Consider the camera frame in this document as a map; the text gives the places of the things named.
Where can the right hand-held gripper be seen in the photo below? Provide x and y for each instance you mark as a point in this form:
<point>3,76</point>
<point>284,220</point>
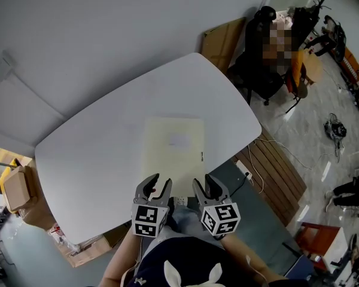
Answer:
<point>220,218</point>

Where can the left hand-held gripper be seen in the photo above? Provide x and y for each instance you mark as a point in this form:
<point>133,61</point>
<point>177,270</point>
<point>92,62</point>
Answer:
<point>148,218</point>

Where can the cream paper folder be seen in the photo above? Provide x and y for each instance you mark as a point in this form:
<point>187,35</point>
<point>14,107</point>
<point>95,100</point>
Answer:
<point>173,160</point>

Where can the person's left forearm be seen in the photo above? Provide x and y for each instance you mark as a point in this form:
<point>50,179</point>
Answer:
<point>119,262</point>

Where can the person's right forearm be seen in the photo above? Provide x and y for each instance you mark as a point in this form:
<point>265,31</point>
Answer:
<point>245,256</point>

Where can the person's grey shoes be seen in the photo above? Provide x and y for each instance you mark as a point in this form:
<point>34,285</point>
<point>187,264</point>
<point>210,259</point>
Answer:
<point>178,202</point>

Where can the person's blue jeans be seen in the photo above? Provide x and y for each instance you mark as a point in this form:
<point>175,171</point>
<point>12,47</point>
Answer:
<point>184,220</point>

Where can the white power strip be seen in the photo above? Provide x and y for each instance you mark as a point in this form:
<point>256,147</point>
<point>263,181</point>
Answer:
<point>244,169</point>

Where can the person's dark shirt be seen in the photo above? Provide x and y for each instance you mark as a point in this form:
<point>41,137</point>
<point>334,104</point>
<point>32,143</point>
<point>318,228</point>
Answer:
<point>194,256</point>

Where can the wooden slatted pallet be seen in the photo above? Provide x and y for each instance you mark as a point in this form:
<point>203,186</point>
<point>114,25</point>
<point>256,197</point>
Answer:
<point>275,175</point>

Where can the open cardboard box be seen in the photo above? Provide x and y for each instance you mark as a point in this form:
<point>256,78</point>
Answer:
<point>89,250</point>

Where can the red wooden stool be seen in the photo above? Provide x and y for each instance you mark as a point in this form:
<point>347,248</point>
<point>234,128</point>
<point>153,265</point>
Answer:
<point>317,238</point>

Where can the black office chair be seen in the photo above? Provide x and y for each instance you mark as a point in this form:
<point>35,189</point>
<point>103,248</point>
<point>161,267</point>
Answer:
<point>257,73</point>

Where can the brown cardboard box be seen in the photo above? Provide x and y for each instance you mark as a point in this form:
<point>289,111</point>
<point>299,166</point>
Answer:
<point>18,188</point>

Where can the orange chair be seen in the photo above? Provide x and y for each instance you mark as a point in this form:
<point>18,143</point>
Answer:
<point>296,82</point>

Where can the white side desk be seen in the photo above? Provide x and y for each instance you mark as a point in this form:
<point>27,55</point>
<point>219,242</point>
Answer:
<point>336,254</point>

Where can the flat brown cardboard sheet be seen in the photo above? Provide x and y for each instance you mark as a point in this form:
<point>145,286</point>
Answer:
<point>222,45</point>

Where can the round wooden stool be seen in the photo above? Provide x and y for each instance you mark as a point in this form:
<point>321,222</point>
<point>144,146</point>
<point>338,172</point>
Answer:
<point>315,67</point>

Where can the orange equipment case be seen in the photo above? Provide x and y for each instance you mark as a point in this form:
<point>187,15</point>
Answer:
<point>351,63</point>

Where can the black coat rack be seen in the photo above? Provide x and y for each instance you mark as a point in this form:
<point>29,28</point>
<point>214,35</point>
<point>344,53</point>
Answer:
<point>320,1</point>

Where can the grey wall junction box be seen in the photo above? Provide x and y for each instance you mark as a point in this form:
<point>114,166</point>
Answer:
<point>4,66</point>

